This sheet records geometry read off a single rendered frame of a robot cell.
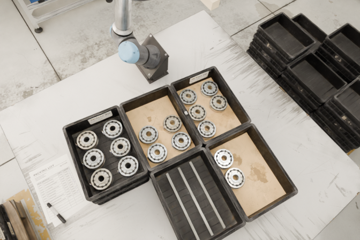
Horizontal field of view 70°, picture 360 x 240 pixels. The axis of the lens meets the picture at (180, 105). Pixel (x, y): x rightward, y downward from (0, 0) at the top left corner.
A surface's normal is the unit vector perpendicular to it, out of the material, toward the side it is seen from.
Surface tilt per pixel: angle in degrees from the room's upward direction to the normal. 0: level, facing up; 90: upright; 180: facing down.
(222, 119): 0
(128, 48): 45
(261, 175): 0
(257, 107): 0
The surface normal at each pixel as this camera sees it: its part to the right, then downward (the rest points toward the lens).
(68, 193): 0.06, -0.44
